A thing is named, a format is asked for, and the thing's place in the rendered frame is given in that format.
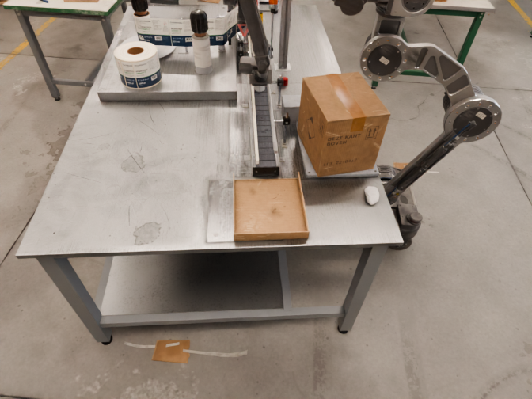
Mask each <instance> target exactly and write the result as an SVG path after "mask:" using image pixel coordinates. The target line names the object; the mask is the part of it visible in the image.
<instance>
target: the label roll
mask: <svg viewBox="0 0 532 399"><path fill-rule="evenodd" d="M113 54H114V56H115V60H116V65H117V68H118V71H119V74H120V79H121V82H122V84H123V85H124V86H126V87H127V88H130V89H147V88H150V87H153V86H155V85H157V84H158V83H159V82H160V81H161V80H162V72H161V67H160V63H159V58H158V50H157V48H156V46H155V45H153V44H152V43H149V42H145V41H133V42H128V43H125V44H121V45H120V46H119V47H117V48H116V49H115V50H114V52H113Z"/></svg>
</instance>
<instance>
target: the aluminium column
mask: <svg viewBox="0 0 532 399"><path fill-rule="evenodd" d="M290 22H291V0H282V4H281V19H280V34H279V63H278V66H279V69H287V56H288V44H289V33H290Z"/></svg>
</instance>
